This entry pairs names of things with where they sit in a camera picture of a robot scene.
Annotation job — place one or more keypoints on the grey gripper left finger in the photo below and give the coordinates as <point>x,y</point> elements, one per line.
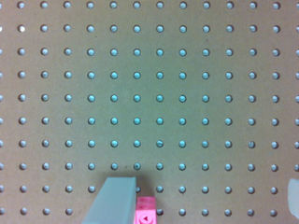
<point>114,203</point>

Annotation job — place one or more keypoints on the brown pegboard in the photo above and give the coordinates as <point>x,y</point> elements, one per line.
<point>196,99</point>

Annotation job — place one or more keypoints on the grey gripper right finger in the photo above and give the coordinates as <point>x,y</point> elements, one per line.
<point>293,197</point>

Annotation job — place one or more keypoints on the pink block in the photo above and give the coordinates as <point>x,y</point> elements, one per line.
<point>145,210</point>

